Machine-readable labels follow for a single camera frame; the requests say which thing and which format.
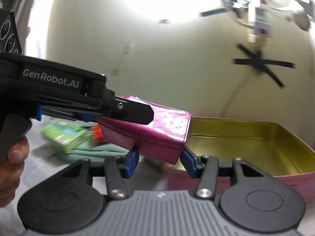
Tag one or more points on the person's left hand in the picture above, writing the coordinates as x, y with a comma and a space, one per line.
12, 174

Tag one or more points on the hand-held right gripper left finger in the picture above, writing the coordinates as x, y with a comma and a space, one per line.
130, 163

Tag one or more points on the magenta glossy wallet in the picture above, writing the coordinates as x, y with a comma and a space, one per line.
162, 132

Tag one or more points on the green toothpaste box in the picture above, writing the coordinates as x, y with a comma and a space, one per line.
64, 135

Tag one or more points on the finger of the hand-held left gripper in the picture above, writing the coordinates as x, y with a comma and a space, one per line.
133, 111
88, 118

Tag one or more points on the mint green cloth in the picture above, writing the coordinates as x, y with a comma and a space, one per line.
98, 152

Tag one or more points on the pink tin box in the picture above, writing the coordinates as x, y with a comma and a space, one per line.
246, 147

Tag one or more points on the black tape cross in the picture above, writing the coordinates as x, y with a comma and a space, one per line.
260, 64

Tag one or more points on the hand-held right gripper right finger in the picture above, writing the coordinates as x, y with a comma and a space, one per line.
189, 162

